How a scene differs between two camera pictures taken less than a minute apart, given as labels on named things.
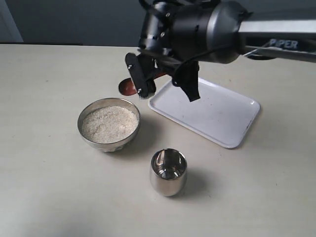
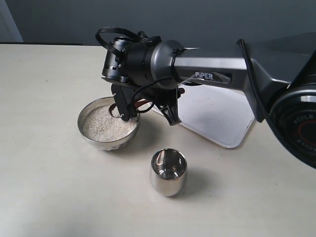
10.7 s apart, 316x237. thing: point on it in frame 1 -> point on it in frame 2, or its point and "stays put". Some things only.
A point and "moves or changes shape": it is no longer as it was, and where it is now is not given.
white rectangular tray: x=221 y=115 stays put
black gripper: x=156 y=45 -> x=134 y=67
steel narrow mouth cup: x=168 y=172 stays put
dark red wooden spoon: x=127 y=88 moves or changes shape
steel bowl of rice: x=109 y=124 stays put
